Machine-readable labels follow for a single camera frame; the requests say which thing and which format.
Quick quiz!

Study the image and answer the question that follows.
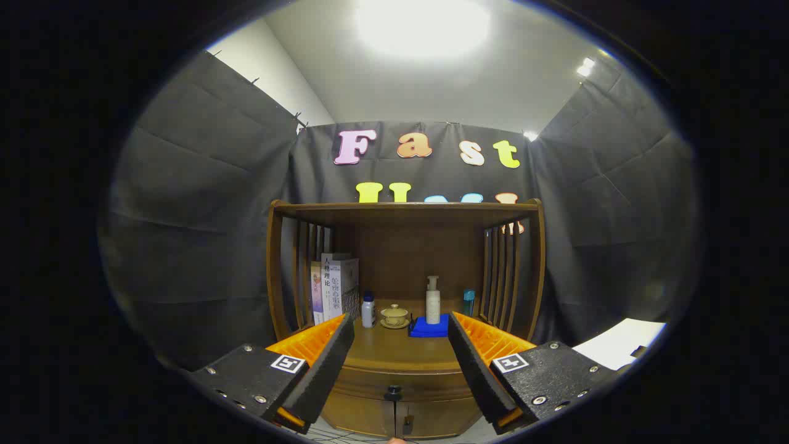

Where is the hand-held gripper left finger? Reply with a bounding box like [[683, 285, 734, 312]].
[[185, 313, 356, 434]]

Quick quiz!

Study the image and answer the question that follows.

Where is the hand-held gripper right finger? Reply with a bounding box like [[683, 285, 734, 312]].
[[447, 311, 620, 435]]

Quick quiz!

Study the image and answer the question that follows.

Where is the wooden countertop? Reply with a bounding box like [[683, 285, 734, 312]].
[[296, 308, 488, 372]]

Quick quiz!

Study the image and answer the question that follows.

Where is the wooden cabinet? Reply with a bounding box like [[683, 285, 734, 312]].
[[266, 199, 546, 440]]

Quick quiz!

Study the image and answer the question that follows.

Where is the blue folded cloth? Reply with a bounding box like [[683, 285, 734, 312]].
[[409, 316, 451, 338]]

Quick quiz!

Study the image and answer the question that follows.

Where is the purple book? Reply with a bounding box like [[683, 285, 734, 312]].
[[310, 262, 324, 326]]

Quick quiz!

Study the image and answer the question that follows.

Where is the white pump bottle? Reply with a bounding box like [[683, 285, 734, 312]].
[[425, 276, 441, 325]]

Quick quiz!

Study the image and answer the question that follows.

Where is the white grey patterned book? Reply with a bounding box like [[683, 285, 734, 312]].
[[330, 258, 360, 320]]

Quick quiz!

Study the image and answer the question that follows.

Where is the yellow lidded teacup with saucer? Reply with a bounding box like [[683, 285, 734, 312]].
[[380, 303, 411, 329]]

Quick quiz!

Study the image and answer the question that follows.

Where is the thin white book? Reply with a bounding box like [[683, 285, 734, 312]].
[[321, 253, 337, 321]]

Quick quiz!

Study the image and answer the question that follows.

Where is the white flat board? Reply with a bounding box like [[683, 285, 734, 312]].
[[572, 318, 666, 371]]

